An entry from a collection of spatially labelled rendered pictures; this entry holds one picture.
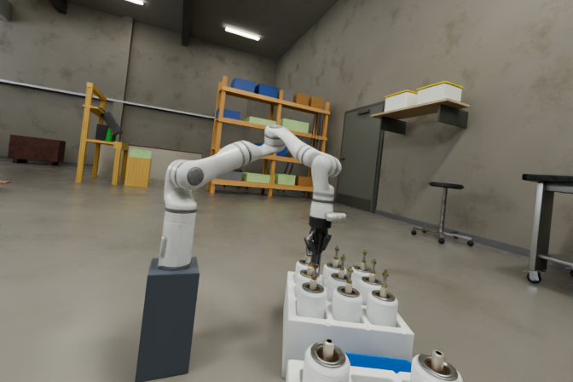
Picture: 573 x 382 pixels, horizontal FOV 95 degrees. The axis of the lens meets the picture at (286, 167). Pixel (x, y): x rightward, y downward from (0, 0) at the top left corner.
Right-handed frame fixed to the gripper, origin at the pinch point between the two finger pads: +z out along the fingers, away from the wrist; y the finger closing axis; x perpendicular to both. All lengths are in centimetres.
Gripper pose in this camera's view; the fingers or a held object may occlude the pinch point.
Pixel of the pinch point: (315, 258)
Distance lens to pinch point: 94.0
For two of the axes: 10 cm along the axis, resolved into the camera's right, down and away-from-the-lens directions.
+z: -1.2, 9.9, -0.1
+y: -6.7, -0.9, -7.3
